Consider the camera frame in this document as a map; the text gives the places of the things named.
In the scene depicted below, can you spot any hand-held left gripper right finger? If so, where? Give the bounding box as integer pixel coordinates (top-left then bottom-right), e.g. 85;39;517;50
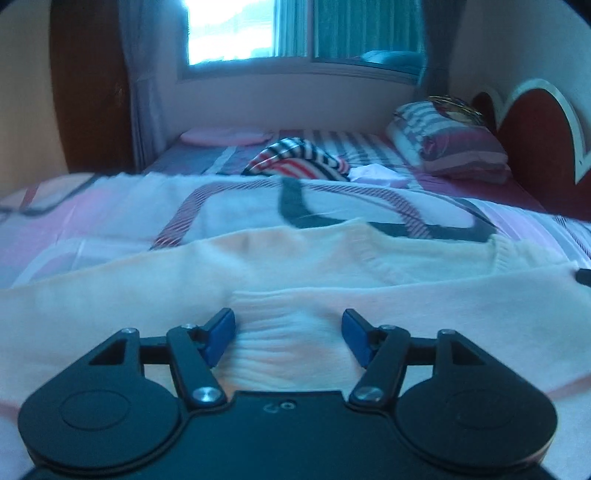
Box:
342;309;486;409

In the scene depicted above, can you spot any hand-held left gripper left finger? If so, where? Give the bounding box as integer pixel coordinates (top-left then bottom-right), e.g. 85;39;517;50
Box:
88;308;237;411

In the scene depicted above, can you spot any white knitted sweater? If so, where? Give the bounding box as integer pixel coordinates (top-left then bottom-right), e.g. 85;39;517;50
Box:
0;219;591;480

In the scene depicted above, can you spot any red heart-shaped headboard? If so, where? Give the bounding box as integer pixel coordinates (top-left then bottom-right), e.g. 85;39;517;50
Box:
471;78;591;222

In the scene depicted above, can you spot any patterned pink white blanket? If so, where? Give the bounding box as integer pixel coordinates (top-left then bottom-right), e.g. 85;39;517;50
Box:
0;173;591;291

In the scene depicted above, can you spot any small white cloth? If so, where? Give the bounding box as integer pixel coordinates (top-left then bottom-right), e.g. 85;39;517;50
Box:
348;165;402;188

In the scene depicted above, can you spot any red black striped garment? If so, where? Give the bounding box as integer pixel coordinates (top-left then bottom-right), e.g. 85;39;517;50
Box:
242;137;349;182

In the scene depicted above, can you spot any striped bed sheet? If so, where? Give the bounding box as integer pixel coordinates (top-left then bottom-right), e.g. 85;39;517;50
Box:
143;129;546;213

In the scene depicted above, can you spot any striped pillow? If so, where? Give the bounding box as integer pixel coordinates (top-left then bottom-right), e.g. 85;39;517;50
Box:
387;102;512;185

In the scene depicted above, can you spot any pink cushion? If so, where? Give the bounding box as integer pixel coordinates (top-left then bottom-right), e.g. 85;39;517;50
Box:
180;128;275;147

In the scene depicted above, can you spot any gold printed bag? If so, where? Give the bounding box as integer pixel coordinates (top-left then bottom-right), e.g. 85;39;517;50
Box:
425;95;485;125

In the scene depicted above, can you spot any grey curtain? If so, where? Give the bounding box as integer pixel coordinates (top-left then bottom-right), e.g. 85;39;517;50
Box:
117;0;167;171

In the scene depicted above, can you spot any brown wooden wardrobe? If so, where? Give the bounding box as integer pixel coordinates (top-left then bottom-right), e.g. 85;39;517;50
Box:
48;0;137;174

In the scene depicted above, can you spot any teal cloth bundle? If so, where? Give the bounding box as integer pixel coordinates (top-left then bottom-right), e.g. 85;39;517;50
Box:
360;50;423;71

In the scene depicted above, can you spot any window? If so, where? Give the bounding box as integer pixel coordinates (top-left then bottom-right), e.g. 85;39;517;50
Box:
178;0;426;86

